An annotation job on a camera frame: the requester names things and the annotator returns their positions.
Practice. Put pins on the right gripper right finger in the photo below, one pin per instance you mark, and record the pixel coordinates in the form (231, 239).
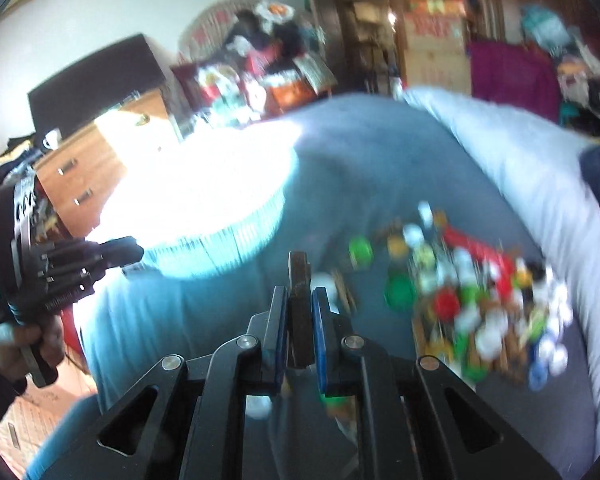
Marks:
(328, 330)

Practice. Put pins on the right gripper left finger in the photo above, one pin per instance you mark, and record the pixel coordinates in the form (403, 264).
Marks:
(265, 371)

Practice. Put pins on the brown wooden clothespin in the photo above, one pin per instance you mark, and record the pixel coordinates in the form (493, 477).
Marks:
(301, 353)

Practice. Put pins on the wicker chair with clutter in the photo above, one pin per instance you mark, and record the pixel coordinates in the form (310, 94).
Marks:
(242, 61)

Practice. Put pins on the left hand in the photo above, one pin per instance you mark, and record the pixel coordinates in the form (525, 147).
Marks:
(14, 338)

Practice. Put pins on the dark green bottle cap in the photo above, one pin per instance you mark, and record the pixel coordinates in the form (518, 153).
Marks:
(400, 292)

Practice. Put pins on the light green bottle cap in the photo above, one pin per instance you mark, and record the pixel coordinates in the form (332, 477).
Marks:
(361, 252)

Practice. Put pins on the wooden drawer cabinet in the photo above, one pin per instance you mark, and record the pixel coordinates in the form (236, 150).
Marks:
(81, 174)

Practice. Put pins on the red bottle cap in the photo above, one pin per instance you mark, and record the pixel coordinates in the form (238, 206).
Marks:
(446, 304)

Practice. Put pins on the turquoise plastic basket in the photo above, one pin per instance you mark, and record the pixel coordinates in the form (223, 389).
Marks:
(208, 204)

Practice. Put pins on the black television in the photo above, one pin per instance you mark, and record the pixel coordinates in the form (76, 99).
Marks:
(79, 93)

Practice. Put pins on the red plastic chili toy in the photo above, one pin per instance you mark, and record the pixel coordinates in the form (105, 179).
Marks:
(478, 250)

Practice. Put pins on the grey rolled quilt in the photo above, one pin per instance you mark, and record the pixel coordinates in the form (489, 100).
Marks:
(534, 163)

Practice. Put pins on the stacked cardboard boxes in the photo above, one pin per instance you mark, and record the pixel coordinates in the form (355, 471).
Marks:
(436, 34)

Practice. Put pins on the magenta cloth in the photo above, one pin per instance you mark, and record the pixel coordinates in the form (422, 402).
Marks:
(511, 75)

